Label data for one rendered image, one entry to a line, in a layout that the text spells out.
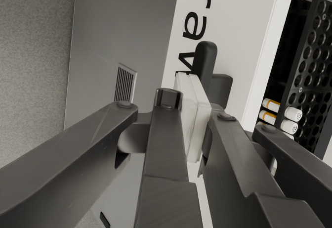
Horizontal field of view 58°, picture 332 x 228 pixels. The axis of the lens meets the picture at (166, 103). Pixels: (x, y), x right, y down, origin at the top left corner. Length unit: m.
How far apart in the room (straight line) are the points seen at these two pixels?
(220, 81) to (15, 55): 0.93
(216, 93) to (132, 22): 0.48
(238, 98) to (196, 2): 0.09
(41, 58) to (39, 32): 0.09
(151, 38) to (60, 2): 0.55
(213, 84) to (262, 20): 0.06
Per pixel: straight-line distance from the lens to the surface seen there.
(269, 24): 0.22
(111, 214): 0.84
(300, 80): 0.34
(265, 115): 0.35
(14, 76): 1.12
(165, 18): 0.58
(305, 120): 0.38
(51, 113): 1.19
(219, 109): 0.16
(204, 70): 0.21
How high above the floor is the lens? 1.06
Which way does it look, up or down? 49 degrees down
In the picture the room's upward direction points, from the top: 121 degrees clockwise
